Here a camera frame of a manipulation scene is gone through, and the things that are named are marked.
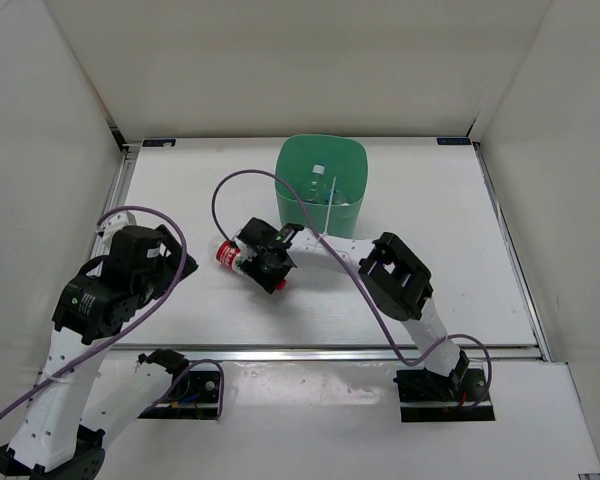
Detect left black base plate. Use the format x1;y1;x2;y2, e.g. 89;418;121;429
139;360;225;421

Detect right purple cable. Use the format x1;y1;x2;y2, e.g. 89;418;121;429
210;169;493;411

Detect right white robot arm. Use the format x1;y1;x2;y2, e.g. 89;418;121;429
235;218;468;402

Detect purple cable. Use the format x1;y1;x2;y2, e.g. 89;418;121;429
210;169;493;411
0;205;226;441

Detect red label plastic bottle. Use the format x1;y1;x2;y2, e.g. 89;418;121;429
209;237;259;280

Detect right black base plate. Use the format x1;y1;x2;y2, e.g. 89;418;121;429
393;368;496;423

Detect blue label water bottle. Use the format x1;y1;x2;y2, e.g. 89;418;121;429
325;191;350;206

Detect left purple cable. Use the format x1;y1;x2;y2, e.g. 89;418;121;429
0;205;226;441

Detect aluminium rail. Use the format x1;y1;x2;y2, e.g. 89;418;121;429
106;345;546;362

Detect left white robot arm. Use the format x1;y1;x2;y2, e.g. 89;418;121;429
0;225;197;479

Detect green plastic bin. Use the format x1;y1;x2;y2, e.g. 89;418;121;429
275;134;368;238

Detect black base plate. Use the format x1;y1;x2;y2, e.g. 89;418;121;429
139;360;225;421
393;368;496;423

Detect clear unlabelled plastic bottle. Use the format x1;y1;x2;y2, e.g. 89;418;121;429
300;164;326;204

